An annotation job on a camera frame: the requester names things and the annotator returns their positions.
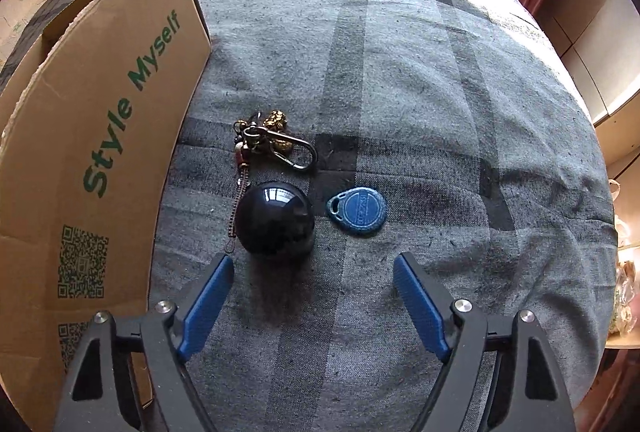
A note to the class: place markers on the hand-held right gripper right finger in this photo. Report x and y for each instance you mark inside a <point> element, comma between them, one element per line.
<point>420,302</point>

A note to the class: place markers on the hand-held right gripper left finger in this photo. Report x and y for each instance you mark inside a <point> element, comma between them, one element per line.
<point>205,307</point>

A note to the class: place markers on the blue key fob tag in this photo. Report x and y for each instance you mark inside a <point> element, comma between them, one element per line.
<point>362,212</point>

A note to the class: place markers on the glossy black ball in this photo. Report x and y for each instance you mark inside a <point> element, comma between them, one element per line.
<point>275,219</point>

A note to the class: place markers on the brown cardboard box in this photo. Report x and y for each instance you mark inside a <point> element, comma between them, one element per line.
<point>65,112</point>

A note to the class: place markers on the cluttered wooden shelf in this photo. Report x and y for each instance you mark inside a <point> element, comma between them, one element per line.
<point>615,362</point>

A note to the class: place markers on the white plastic bag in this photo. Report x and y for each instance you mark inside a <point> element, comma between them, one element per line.
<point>615,197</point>

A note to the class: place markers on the beige wardrobe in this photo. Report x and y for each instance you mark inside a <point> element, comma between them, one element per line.
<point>600,62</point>

